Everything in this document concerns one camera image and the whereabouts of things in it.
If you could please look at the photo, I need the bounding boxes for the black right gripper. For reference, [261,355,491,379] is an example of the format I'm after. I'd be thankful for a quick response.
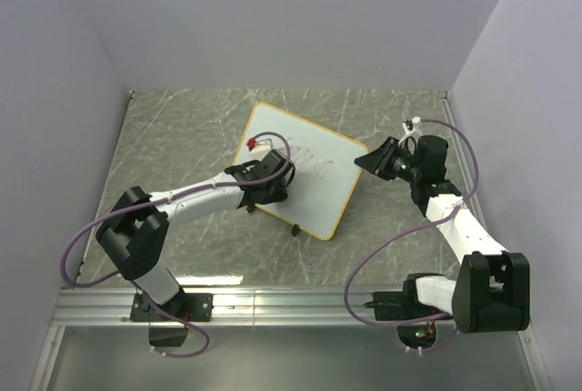
[355,136,423,185]

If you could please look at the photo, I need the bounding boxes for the yellow framed whiteboard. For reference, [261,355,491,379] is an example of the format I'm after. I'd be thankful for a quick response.
[233,103,369,241]

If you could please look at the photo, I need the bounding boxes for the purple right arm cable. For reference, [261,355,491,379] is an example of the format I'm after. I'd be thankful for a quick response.
[343,116,481,355]

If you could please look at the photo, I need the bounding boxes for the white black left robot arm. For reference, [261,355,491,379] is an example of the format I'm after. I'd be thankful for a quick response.
[95,149,296,320]

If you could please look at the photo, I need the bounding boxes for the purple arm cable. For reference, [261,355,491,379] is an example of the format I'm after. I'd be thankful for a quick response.
[343,116,481,355]
[59,131,296,358]

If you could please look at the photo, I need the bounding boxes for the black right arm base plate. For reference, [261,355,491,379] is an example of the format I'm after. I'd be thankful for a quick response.
[364,291,411,322]

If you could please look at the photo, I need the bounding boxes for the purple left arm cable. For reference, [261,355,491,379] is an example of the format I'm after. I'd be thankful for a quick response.
[59,131,296,358]

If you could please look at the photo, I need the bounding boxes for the aluminium mounting rail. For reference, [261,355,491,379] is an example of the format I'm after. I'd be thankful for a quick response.
[49,285,531,329]

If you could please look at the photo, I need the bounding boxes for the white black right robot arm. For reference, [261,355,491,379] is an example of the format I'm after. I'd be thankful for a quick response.
[354,135,530,333]

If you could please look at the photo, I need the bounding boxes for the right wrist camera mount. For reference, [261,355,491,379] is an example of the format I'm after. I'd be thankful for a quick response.
[402,116,423,138]

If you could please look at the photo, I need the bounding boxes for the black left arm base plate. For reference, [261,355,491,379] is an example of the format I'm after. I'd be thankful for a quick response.
[129,293,213,323]

